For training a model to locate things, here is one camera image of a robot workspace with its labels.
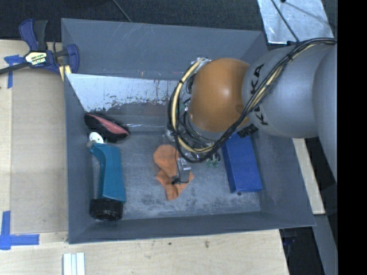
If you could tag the orange cloth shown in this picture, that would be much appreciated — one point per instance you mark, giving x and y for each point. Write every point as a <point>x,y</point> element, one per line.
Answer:
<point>165,165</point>

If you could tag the blue flat box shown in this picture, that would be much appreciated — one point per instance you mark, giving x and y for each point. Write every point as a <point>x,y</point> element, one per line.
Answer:
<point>242,168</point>

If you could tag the grey metal bin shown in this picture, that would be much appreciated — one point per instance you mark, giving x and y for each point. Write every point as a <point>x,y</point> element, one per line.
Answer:
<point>143,47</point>

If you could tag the black and red brush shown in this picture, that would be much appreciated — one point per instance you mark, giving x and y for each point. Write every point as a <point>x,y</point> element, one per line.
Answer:
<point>110,127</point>

